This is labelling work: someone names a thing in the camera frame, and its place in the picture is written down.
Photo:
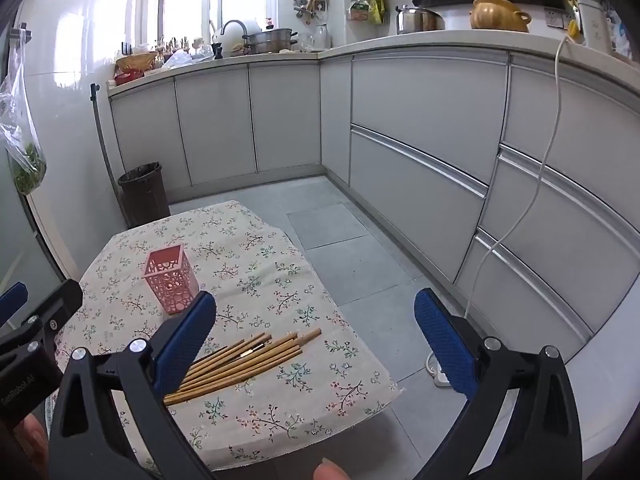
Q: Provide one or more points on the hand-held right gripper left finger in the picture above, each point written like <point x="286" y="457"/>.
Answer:
<point x="185" y="345"/>

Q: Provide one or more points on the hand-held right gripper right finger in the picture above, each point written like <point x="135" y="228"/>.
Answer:
<point x="445" y="345"/>

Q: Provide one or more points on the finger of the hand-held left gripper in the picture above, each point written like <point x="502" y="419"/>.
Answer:
<point x="11" y="301"/>
<point x="55" y="305"/>

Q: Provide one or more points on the pink perforated utensil holder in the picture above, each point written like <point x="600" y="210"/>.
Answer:
<point x="170" y="285"/>

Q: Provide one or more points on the pile of wooden chopsticks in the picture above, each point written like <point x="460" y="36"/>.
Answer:
<point x="260" y="355"/>

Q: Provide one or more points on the person's left hand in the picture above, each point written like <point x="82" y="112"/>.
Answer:
<point x="30" y="435"/>

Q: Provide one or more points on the person's right hand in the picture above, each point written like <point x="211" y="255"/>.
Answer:
<point x="330" y="471"/>

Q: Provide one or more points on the floral tablecloth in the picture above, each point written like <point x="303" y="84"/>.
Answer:
<point x="280" y="270"/>

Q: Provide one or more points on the plastic bag of greens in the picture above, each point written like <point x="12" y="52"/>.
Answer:
<point x="27" y="175"/>

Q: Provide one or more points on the brown trash bin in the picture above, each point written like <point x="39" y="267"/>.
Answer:
<point x="142" y="195"/>

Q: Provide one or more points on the red bowl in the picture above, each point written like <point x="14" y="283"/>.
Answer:
<point x="127" y="78"/>

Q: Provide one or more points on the woven basket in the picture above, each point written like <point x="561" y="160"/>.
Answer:
<point x="135" y="61"/>

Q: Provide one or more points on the clear plastic bag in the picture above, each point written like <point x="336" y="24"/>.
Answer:
<point x="177" y="58"/>

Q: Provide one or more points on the cluster of small jars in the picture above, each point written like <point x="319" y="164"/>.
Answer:
<point x="174" y="46"/>

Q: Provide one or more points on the black pepper grinder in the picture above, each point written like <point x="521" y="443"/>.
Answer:
<point x="218" y="50"/>

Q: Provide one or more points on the white kitchen countertop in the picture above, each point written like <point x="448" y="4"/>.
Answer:
<point x="450" y="37"/>

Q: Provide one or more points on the white round pot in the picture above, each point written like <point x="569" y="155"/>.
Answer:
<point x="231" y="40"/>

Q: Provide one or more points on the steel steamer pot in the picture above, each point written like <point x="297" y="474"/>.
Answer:
<point x="272" y="41"/>

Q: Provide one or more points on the chrome faucet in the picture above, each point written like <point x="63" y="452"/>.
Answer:
<point x="234" y="22"/>

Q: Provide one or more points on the steel pot with lid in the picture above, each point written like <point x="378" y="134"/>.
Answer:
<point x="420" y="19"/>

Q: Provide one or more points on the glass jar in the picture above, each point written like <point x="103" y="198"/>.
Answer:
<point x="321" y="36"/>

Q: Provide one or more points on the kitchen window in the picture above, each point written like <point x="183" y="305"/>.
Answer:
<point x="190" y="0"/>

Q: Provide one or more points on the yellow clay pot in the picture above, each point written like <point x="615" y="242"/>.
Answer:
<point x="500" y="12"/>

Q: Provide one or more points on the yellow hanging bag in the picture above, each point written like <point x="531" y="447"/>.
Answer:
<point x="377" y="10"/>

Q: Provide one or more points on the white countertop appliance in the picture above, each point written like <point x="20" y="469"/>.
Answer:
<point x="593" y="22"/>

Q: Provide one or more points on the hanging kitchen tools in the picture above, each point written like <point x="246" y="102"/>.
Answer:
<point x="307" y="2"/>

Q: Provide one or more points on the metal wall hook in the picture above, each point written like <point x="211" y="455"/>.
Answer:
<point x="20" y="33"/>

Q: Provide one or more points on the white wall socket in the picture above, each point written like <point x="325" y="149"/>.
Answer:
<point x="556" y="19"/>

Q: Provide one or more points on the red wall rack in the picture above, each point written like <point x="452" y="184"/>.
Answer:
<point x="357" y="11"/>

